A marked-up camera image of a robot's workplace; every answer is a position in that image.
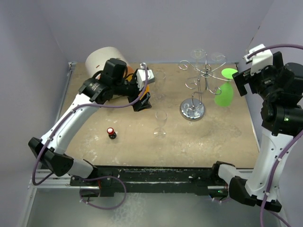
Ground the green plastic wine glass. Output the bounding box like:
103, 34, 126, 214
214, 68, 238, 107

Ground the yellow plastic wine glass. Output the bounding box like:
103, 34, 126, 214
140, 85, 150, 100

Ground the short clear wine glass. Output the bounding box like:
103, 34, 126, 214
190, 49, 206, 67

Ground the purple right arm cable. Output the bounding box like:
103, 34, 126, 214
212, 44, 303, 227

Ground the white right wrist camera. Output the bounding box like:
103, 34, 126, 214
243, 44, 273, 76

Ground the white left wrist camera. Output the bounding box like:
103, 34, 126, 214
135, 62, 155, 91

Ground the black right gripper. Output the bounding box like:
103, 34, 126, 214
234, 51, 285, 101

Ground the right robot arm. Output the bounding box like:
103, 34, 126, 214
210, 52, 303, 212

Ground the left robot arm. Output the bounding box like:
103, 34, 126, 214
28, 58, 155, 185

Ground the tall clear champagne flute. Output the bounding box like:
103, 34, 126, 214
154, 71, 166, 102

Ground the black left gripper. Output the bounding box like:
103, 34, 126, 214
113, 74, 152, 111

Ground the clear stemmed wine glass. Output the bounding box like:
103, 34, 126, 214
153, 110, 168, 139

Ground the chrome wine glass rack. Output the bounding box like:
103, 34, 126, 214
178, 52, 228, 122

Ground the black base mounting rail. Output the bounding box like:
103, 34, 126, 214
70, 166, 228, 198

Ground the small red-capped bottle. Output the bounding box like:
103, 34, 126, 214
107, 127, 117, 140

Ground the clear ribbed flute glass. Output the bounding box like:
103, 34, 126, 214
211, 52, 227, 87

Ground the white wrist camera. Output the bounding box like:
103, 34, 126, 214
243, 44, 273, 76
135, 62, 155, 91

